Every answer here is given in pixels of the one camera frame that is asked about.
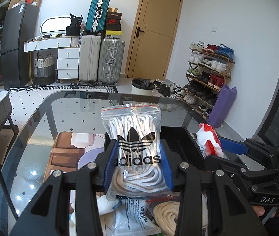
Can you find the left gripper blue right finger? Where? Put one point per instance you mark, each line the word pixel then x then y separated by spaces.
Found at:
pixel 165 165

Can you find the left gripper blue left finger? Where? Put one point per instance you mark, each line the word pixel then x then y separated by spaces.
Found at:
pixel 111 154

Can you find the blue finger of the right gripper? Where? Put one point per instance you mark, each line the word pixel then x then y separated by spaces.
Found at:
pixel 232 146

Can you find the adidas shoelace bag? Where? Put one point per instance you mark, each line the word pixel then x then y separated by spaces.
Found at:
pixel 136 129

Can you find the red white snack bag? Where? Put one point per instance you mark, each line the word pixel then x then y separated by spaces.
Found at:
pixel 208 141

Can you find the cream rope coil bag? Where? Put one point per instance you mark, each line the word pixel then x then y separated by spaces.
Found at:
pixel 166 216

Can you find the white blue plush toy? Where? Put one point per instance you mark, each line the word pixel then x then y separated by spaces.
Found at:
pixel 105 206

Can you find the white medicine pouch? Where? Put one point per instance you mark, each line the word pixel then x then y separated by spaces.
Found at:
pixel 129 219

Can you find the black cardboard box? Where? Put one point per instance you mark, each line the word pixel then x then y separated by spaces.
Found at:
pixel 180 141

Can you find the purple bag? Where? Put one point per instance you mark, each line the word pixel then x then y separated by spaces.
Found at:
pixel 222 106

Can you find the shoe rack with shoes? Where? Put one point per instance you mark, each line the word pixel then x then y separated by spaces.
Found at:
pixel 209 71

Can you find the silver suitcase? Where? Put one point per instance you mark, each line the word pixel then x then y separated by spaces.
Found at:
pixel 110 61

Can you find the woven laundry basket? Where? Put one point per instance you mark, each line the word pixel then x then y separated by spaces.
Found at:
pixel 45 68

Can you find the white suitcase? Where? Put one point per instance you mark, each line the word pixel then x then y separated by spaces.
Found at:
pixel 89 56

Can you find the white drawer desk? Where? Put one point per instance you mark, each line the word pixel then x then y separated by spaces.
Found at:
pixel 66 51

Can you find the black bag on desk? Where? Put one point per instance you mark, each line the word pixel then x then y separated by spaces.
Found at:
pixel 74 28

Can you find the stacked shoe boxes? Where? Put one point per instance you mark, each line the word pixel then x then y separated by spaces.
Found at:
pixel 113 23

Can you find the teal suitcase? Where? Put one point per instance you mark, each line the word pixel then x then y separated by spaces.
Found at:
pixel 97 16

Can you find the oval mirror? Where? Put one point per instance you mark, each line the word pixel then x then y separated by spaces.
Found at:
pixel 55 25

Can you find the wooden door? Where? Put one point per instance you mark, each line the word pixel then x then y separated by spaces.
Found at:
pixel 152 38

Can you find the black refrigerator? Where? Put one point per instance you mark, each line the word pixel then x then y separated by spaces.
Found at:
pixel 19 26

